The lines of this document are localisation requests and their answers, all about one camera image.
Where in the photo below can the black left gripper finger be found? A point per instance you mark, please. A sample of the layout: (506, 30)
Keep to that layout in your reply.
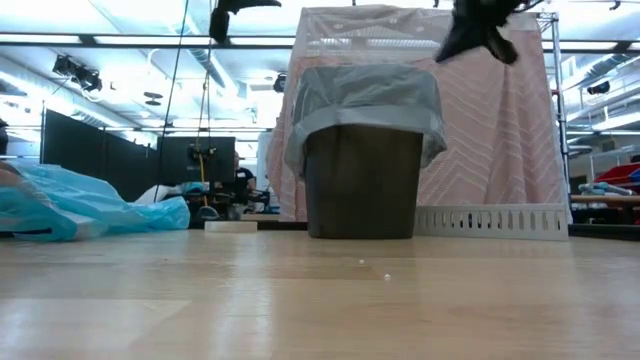
(252, 3)
(220, 25)

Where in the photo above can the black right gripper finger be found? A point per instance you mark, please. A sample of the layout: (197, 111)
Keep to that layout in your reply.
(457, 45)
(505, 45)

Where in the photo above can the grey trash bag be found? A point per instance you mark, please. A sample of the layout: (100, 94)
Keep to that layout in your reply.
(365, 95)

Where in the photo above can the dark grey trash bin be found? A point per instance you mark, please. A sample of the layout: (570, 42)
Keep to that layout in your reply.
(365, 180)

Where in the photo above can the blue plastic bag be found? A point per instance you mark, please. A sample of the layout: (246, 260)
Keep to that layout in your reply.
(75, 200)

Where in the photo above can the metal rack pole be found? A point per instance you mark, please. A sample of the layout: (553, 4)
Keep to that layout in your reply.
(559, 100)

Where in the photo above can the pink chevron blanket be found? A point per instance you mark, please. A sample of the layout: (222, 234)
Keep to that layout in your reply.
(490, 125)

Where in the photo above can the round ceiling disc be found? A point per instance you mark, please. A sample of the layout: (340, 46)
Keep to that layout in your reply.
(153, 98)

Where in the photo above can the black pipe-mounted device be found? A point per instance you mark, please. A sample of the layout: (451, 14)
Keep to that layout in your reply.
(598, 88)

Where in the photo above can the black monitor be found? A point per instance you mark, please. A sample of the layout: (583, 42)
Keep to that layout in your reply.
(175, 160)

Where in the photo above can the person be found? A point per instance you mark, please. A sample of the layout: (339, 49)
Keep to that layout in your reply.
(244, 180)

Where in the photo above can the red storage bin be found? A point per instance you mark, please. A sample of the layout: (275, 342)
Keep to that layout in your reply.
(617, 174)

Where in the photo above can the white blue cloth pile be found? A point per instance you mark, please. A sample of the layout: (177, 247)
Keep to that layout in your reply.
(600, 189)

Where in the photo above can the white background cloth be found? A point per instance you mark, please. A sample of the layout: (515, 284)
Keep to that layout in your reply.
(152, 194)

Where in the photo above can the background wooden table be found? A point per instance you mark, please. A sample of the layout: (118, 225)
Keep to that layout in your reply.
(605, 199)

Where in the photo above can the black partition panel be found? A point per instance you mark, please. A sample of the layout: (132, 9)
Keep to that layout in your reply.
(90, 155)

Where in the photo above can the white tape roll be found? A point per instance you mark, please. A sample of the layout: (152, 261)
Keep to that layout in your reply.
(230, 226)

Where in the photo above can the black dome camera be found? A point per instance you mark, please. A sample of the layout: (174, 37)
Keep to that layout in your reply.
(280, 83)

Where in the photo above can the black camera on stand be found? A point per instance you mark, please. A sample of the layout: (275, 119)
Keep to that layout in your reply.
(201, 151)

